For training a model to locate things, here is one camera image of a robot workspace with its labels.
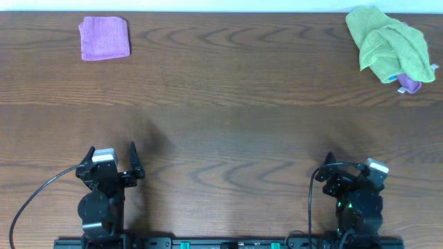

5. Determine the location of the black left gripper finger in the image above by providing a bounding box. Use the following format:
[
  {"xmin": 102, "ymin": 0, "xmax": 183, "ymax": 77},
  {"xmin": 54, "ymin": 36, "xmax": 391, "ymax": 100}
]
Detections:
[
  {"xmin": 81, "ymin": 146, "xmax": 96, "ymax": 164},
  {"xmin": 129, "ymin": 141, "xmax": 145, "ymax": 179}
]

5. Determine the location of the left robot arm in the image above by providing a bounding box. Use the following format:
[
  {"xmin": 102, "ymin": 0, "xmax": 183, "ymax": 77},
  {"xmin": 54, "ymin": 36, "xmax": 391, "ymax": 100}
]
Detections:
[{"xmin": 75, "ymin": 142, "xmax": 145, "ymax": 249}]

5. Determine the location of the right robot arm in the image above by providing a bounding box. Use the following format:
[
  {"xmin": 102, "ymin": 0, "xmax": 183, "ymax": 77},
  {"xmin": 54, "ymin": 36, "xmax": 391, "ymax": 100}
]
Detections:
[{"xmin": 314, "ymin": 152, "xmax": 389, "ymax": 248}]

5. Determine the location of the crumpled purple cloth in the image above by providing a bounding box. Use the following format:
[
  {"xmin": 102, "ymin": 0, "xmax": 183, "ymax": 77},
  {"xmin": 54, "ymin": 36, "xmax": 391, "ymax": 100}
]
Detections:
[{"xmin": 395, "ymin": 22, "xmax": 428, "ymax": 94}]

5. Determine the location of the folded purple cloth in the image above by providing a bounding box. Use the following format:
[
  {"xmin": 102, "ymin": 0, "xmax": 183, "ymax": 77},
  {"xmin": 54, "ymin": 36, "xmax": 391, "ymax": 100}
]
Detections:
[{"xmin": 78, "ymin": 17, "xmax": 131, "ymax": 61}]

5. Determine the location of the crumpled green cloth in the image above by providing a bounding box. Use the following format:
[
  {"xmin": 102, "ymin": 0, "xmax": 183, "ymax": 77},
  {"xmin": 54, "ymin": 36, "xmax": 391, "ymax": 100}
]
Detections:
[{"xmin": 345, "ymin": 6, "xmax": 435, "ymax": 84}]

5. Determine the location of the black right camera cable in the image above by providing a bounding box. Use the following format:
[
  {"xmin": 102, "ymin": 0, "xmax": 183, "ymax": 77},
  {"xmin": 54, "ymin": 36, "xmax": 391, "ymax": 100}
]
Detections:
[{"xmin": 284, "ymin": 162, "xmax": 368, "ymax": 249}]

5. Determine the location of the black camera cable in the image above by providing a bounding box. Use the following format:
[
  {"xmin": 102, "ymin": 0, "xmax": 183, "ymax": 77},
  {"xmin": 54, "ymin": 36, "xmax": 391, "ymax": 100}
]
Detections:
[
  {"xmin": 9, "ymin": 164, "xmax": 86, "ymax": 249},
  {"xmin": 284, "ymin": 162, "xmax": 368, "ymax": 249}
]

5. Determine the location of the black left camera cable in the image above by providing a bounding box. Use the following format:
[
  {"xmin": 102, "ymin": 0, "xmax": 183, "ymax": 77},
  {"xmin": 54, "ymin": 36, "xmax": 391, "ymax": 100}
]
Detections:
[{"xmin": 9, "ymin": 164, "xmax": 86, "ymax": 249}]

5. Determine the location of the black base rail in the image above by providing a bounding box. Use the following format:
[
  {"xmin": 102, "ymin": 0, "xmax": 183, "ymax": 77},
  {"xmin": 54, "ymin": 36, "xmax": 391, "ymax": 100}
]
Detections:
[{"xmin": 53, "ymin": 235, "xmax": 404, "ymax": 249}]

